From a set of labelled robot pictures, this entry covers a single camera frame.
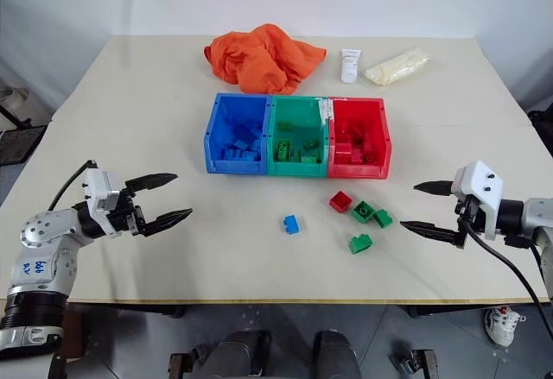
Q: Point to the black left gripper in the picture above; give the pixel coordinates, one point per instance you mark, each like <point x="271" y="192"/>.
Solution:
<point x="129" y="219"/>

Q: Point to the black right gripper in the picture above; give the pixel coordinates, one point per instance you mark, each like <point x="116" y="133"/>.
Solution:
<point x="468" y="217"/>

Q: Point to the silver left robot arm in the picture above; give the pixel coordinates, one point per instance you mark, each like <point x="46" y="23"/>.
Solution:
<point x="43" y="233"/>

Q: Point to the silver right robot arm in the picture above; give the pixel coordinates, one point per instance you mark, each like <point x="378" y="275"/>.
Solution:
<point x="535" y="216"/>

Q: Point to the blue plastic bin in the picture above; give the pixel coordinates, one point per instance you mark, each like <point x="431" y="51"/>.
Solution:
<point x="216" y="154"/>

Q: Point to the blue toy brick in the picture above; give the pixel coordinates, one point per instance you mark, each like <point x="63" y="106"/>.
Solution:
<point x="242" y="144"/>
<point x="230" y="153"/>
<point x="291" y="225"/>
<point x="251" y="156"/>

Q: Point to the red toy brick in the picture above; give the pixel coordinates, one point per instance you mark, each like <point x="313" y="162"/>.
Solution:
<point x="342" y="153"/>
<point x="340" y="203"/>
<point x="371" y="152"/>
<point x="357" y="156"/>

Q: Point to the red plastic bin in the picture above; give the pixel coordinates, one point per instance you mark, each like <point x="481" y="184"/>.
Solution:
<point x="384" y="137"/>

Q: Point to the black object beside table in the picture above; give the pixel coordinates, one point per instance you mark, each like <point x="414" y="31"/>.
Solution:
<point x="542" y="133"/>

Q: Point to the white sneaker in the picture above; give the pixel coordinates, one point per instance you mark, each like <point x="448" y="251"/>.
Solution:
<point x="501" y="325"/>

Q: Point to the clear bag of cream contents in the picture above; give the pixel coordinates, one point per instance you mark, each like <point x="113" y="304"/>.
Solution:
<point x="397" y="68"/>

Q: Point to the small dark green toy brick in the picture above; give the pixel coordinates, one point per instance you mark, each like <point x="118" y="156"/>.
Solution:
<point x="285" y="126"/>

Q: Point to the black mesh stand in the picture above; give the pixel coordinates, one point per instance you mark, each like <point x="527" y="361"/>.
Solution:
<point x="17" y="143"/>

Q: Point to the green plastic bin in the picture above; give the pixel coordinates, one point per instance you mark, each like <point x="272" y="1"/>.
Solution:
<point x="298" y="113"/>

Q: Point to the white squeeze tube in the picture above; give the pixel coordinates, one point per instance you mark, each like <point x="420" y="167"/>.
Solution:
<point x="350" y="66"/>

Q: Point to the dark rounded shape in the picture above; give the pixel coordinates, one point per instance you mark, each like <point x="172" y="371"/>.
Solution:
<point x="337" y="355"/>
<point x="237" y="355"/>

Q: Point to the crumpled orange cloth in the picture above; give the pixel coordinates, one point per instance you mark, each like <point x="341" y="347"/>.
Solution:
<point x="263" y="59"/>

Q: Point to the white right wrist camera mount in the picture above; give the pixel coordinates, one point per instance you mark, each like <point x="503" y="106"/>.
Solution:
<point x="481" y="185"/>

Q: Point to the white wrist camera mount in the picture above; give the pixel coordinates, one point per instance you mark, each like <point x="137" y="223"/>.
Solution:
<point x="481" y="185"/>
<point x="98" y="189"/>

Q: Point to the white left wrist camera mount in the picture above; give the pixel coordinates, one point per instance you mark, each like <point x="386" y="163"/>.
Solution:
<point x="98" y="189"/>

